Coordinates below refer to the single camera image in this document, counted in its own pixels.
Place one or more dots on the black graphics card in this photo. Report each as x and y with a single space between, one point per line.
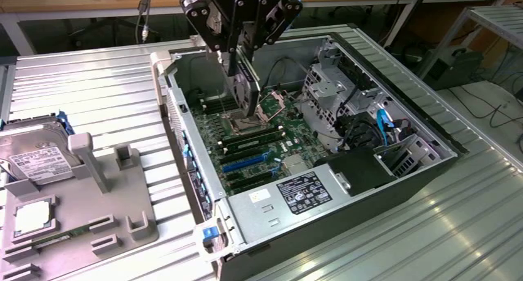
247 88

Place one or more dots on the silver drive cage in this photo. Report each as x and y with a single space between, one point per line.
327 88

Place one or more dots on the socket locking lever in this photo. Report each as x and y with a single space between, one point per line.
223 105

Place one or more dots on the open socket cover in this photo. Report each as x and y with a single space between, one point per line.
275 105

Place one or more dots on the CPU socket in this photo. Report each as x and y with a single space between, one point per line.
244 125

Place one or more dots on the green motherboard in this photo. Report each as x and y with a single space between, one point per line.
301 134

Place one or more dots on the installed black RAM stick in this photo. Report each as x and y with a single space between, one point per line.
253 140

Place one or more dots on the black expansion slot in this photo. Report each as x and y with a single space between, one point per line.
240 157

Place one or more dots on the grey machine box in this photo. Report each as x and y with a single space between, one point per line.
453 69

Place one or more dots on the blue expansion slot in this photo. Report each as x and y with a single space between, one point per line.
244 164

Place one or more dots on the blue disk caddy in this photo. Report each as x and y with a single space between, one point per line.
65 125

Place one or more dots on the silver chipset heatsink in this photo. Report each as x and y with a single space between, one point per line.
296 166

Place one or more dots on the metal slat side table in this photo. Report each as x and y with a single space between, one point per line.
498 17

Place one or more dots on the silver disk bay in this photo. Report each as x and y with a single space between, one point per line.
408 158

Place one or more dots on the silver hard disk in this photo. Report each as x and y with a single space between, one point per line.
36 161

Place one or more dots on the grey power supply unit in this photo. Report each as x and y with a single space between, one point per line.
261 219

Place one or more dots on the grey parts rack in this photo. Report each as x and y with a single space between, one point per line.
81 207

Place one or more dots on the blue case latch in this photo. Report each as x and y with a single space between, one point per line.
208 233

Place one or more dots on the open black PC case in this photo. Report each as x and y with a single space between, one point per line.
347 229

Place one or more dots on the silver CPU chip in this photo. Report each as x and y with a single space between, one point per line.
32 216

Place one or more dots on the green RAM stick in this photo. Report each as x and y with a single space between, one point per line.
61 236

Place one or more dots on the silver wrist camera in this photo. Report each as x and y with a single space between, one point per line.
213 22

